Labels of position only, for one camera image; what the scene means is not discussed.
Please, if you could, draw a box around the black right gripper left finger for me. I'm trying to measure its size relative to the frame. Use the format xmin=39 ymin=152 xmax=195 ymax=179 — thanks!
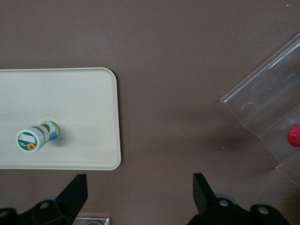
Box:
xmin=0 ymin=173 xmax=89 ymax=225

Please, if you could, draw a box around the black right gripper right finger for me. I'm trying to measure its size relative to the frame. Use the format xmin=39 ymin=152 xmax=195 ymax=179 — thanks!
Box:
xmin=186 ymin=173 xmax=290 ymax=225

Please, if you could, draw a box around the green gum bottle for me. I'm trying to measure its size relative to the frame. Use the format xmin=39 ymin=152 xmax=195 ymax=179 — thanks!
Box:
xmin=15 ymin=120 xmax=60 ymax=153

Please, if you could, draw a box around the cream plastic tray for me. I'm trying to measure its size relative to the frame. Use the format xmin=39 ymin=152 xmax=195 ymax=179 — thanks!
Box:
xmin=0 ymin=67 xmax=122 ymax=171

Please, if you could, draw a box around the red gum bottle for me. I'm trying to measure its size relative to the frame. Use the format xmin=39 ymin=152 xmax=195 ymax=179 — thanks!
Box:
xmin=286 ymin=124 xmax=300 ymax=149

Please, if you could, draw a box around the clear acrylic bottle rack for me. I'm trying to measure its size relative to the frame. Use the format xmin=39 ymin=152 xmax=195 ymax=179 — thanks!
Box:
xmin=74 ymin=216 xmax=111 ymax=225

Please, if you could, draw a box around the clear acrylic stepped stand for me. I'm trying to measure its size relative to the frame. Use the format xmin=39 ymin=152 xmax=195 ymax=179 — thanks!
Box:
xmin=218 ymin=32 xmax=300 ymax=188

